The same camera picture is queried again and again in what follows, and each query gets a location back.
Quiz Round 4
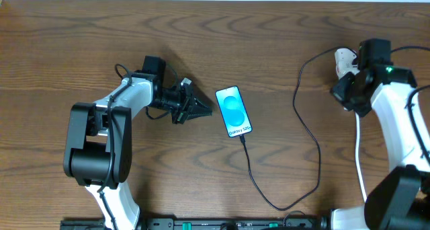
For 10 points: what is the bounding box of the blue Samsung Galaxy smartphone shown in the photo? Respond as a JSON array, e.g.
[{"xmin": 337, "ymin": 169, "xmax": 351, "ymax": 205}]
[{"xmin": 215, "ymin": 85, "xmax": 253, "ymax": 138}]

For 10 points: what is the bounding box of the black USB charging cable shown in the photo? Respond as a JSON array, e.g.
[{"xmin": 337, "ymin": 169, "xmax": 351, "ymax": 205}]
[{"xmin": 239, "ymin": 45, "xmax": 343, "ymax": 212}]

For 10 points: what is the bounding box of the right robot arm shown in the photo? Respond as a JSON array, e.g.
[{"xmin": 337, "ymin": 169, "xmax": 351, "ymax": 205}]
[{"xmin": 327, "ymin": 38, "xmax": 429, "ymax": 229}]

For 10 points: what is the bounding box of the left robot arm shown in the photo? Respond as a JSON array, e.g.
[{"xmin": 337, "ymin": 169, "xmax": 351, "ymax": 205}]
[{"xmin": 60, "ymin": 56, "xmax": 212, "ymax": 229}]

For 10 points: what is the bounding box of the white USB charger plug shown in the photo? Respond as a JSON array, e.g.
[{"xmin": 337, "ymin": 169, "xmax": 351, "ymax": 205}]
[{"xmin": 335, "ymin": 48, "xmax": 357, "ymax": 65}]

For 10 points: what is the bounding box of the white power strip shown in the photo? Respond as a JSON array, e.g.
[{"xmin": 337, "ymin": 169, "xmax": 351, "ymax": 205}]
[{"xmin": 336, "ymin": 61, "xmax": 359, "ymax": 79}]

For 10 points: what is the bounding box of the white power strip cord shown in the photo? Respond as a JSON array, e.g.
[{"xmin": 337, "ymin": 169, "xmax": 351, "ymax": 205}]
[{"xmin": 354, "ymin": 112, "xmax": 368, "ymax": 202}]

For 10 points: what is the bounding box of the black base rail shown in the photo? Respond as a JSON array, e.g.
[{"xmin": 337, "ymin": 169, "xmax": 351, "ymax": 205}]
[{"xmin": 60, "ymin": 217, "xmax": 332, "ymax": 230}]

